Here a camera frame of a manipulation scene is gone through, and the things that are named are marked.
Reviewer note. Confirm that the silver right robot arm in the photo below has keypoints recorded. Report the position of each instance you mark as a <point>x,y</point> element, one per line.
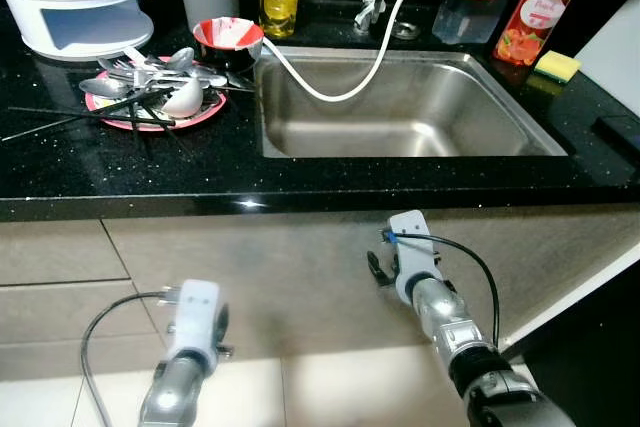
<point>470,347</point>

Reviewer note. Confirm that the stainless steel sink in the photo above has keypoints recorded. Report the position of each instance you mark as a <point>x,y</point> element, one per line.
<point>400,122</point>

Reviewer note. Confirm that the pink plate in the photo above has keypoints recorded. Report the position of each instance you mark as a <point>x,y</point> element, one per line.
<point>205,113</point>

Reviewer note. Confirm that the white ceramic spoon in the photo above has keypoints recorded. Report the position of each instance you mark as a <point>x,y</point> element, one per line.
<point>183,99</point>

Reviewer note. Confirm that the clear plastic container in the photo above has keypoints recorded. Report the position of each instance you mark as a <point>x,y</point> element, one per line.
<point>462,19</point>

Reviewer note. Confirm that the yellow sponge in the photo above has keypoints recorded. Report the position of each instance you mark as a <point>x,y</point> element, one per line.
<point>557,66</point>

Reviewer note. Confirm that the metal spoon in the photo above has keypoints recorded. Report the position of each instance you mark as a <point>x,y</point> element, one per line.
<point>100,87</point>
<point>180,57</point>

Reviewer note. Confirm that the red and white bowl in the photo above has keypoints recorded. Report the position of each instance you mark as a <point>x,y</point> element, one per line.
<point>228,35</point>

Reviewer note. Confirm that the metal fork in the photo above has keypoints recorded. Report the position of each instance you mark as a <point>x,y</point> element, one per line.
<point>125,69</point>

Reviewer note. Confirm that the red dish soap bottle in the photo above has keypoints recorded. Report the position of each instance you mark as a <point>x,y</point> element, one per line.
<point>535,12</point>

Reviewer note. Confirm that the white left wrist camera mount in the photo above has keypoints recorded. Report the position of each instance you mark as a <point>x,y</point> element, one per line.
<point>192,322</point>

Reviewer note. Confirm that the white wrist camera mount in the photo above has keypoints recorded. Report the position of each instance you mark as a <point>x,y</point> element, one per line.
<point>192,322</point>
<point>412,252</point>

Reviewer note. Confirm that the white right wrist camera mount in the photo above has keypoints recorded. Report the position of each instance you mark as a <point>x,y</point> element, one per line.
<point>412,252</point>

